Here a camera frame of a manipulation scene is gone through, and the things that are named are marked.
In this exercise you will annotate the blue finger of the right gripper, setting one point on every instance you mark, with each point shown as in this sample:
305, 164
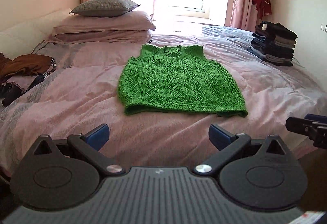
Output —
316, 118

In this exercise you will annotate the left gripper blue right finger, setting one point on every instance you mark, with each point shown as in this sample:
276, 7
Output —
229, 146

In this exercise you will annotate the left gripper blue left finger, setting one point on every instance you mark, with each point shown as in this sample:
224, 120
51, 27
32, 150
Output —
86, 148

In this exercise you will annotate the green knitted vest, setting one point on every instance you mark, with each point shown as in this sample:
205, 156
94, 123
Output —
178, 79

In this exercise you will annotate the pink grey bed quilt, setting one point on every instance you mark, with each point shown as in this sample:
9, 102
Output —
83, 93

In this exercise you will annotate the stack of folded clothes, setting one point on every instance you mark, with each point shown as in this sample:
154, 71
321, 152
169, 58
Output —
273, 43

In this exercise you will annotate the pile of dark clothes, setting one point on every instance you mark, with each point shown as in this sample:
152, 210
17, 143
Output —
17, 86

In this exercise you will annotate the brown garment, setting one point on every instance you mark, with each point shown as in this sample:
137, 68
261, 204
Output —
24, 65

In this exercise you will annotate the pink pillow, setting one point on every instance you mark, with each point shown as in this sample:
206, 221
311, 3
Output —
134, 20

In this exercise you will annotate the white padded headboard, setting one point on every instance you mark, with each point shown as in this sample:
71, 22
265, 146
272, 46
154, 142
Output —
22, 38

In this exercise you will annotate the red hanging garment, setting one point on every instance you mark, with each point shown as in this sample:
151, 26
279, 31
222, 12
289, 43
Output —
263, 7

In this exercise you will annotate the grey checked pillow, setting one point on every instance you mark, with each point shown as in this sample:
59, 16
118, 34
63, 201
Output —
104, 8

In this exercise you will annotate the white wall socket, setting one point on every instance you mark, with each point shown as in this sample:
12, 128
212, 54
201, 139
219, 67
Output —
323, 27

